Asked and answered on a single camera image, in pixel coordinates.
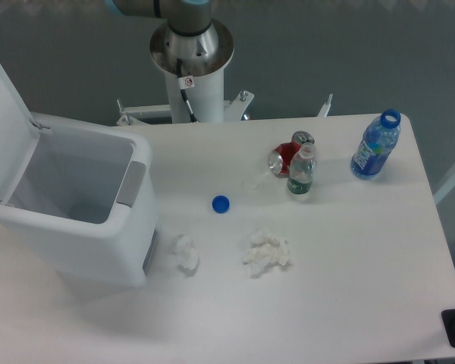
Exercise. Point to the large blue drink bottle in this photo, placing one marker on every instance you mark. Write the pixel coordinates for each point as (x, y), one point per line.
(378, 141)

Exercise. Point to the white trash can lid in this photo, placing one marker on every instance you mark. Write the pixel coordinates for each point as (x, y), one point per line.
(18, 137)

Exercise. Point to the large crumpled white tissue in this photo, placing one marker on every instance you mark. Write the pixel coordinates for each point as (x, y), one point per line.
(266, 250)

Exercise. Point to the crushed red soda can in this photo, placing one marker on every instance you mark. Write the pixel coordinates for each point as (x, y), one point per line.
(279, 158)

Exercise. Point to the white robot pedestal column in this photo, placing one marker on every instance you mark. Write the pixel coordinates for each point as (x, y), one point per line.
(193, 68)

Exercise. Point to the white plastic trash can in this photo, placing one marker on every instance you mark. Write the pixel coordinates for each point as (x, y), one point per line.
(85, 202)

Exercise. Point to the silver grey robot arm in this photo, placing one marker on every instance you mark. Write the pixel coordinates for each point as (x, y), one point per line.
(186, 18)

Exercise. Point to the blue bottle cap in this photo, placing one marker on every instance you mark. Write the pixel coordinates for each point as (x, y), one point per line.
(220, 204)

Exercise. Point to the small clear green-label bottle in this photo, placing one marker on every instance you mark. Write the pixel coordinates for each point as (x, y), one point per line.
(301, 170)

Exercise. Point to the clear white bottle cap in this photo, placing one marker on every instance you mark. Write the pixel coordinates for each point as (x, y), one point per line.
(250, 184)

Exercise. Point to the small crumpled white tissue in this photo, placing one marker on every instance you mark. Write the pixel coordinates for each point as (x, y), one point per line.
(186, 253)

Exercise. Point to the white metal base frame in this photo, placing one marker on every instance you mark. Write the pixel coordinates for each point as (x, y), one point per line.
(234, 110)

